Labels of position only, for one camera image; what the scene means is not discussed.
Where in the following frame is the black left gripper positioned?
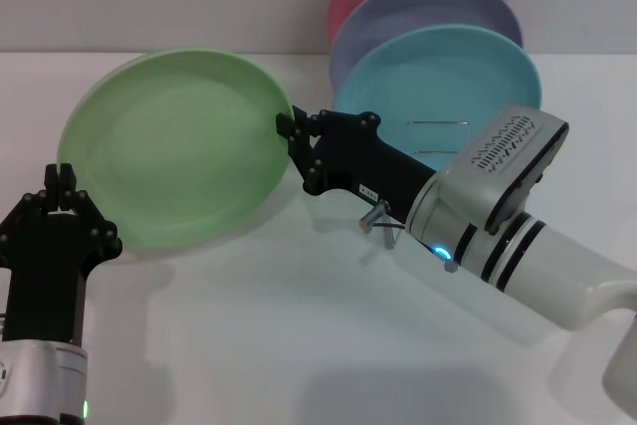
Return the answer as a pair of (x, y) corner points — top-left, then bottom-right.
(0, 164), (123, 346)

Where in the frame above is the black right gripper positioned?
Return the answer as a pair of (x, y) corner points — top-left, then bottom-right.
(275, 105), (437, 222)

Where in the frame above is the green plate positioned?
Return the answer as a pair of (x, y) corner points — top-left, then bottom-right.
(56, 48), (294, 251)

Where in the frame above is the blue plate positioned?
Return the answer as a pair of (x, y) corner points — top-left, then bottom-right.
(331, 24), (543, 175)

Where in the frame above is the purple plate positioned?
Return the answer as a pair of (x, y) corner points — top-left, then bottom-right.
(327, 0), (524, 93)

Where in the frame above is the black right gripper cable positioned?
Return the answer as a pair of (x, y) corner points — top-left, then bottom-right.
(358, 199), (457, 275)

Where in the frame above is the metal wire plate rack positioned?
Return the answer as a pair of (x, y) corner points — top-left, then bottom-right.
(381, 119), (470, 251)

